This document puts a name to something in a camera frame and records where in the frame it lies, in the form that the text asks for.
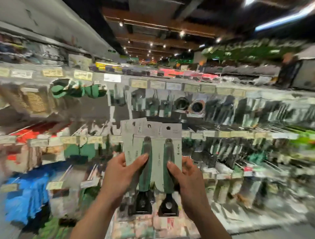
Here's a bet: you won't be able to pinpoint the person's left hand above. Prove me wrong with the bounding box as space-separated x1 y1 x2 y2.
101 153 150 210

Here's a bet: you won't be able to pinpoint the person's right hand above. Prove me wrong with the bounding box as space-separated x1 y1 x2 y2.
166 157 210 218

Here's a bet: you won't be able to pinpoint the carded green-handled tools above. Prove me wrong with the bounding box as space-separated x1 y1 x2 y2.
129 119 161 216
150 123 183 217

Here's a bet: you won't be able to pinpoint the black headed green peeler packet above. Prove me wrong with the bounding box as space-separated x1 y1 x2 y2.
119 119 137 166

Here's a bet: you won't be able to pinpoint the kitchen tools display rack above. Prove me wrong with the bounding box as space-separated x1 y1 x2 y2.
0 61 315 239

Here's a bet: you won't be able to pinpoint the rows of hanging utensil packets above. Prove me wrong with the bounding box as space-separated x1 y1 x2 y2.
0 79 315 232

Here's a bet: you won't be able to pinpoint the green foliage ceiling decor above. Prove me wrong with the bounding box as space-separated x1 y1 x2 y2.
202 38 306 62

